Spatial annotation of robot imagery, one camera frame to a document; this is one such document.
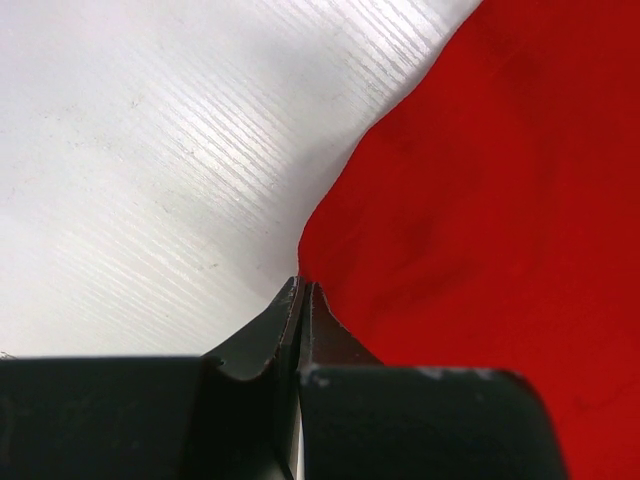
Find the red t shirt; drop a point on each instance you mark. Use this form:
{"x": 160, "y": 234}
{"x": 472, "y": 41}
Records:
{"x": 492, "y": 219}

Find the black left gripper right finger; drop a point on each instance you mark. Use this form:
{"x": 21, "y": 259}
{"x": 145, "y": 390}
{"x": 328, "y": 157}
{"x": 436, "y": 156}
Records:
{"x": 362, "y": 419}

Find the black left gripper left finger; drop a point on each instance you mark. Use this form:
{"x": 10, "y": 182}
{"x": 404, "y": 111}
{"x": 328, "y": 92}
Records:
{"x": 226, "y": 414}

